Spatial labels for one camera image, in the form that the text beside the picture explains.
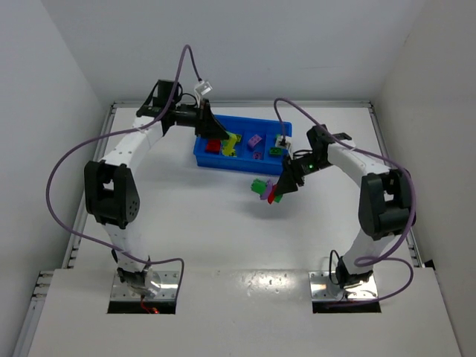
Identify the long lego brick row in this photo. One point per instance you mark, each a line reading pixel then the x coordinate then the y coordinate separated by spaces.
pixel 265 190

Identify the left aluminium rail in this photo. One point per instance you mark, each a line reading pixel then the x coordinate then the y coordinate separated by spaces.
pixel 96 202

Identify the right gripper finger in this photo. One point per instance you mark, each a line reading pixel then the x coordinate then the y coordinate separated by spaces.
pixel 282 191
pixel 285 179

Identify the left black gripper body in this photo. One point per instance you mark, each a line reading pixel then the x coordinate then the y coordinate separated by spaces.
pixel 203 119

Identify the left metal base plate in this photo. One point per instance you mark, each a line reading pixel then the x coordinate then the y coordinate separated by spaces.
pixel 161 288

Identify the right aluminium rail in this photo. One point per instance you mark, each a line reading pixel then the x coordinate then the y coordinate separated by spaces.
pixel 393 213

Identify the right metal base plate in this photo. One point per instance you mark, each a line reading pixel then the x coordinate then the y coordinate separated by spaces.
pixel 324 290

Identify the blue divided plastic bin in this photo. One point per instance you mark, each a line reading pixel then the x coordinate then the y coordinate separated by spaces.
pixel 244 162

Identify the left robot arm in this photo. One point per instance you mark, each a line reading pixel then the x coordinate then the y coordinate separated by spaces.
pixel 153 120

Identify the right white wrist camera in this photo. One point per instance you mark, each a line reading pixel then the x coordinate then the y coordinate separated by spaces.
pixel 283 142

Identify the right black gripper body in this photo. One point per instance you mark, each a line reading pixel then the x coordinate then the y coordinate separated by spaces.
pixel 294 171

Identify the red small square lego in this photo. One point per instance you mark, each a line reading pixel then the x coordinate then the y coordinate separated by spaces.
pixel 213 146

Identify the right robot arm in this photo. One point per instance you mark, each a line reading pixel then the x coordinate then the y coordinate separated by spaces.
pixel 335 150

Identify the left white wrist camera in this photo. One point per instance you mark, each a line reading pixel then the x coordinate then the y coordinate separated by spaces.
pixel 202 88

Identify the aluminium rail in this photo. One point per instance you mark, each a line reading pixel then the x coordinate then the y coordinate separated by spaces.
pixel 96 202
pixel 393 213

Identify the lime long lego brick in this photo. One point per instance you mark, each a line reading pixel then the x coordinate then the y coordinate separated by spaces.
pixel 228 146

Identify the metal base plate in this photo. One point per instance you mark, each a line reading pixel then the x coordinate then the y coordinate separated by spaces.
pixel 324 290
pixel 161 288

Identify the dark green lego brick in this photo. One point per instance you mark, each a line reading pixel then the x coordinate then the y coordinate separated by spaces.
pixel 275 151

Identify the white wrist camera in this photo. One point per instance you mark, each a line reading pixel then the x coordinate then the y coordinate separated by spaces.
pixel 202 88
pixel 283 142

